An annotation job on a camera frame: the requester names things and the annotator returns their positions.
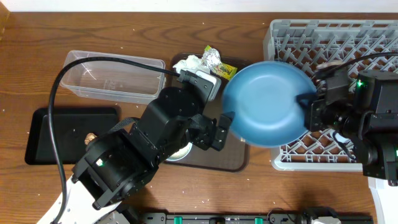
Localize white tissue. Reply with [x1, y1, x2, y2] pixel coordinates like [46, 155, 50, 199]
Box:
[173, 55, 209, 73]

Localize brown serving tray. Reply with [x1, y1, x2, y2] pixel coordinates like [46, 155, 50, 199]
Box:
[165, 53, 252, 172]

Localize aluminium foil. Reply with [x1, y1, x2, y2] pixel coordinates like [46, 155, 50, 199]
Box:
[201, 49, 221, 70]

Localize blue plate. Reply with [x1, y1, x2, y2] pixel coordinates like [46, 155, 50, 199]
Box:
[222, 61, 317, 147]

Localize brown food scrap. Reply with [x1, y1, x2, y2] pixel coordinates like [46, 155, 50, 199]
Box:
[84, 133, 97, 145]

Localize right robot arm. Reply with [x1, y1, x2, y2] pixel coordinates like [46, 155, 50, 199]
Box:
[296, 68, 397, 223]

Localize clear plastic bin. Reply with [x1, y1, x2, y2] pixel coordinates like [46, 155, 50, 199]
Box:
[60, 61, 166, 105]

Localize light blue cup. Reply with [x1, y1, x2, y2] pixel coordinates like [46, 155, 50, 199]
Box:
[332, 131, 350, 144]

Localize black tray bin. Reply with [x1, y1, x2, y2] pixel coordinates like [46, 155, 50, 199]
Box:
[24, 107, 119, 165]

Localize light blue rice bowl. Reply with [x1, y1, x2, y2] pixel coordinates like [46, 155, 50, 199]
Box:
[166, 143, 193, 162]

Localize grey dishwasher rack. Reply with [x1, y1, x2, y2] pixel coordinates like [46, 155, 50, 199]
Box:
[263, 19, 397, 172]

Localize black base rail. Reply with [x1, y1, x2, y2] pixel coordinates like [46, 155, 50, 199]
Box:
[139, 207, 374, 224]

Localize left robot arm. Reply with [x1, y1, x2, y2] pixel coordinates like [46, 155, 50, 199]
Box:
[39, 87, 234, 223]

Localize green snack wrapper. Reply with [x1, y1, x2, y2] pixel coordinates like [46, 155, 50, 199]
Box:
[204, 45, 238, 80]

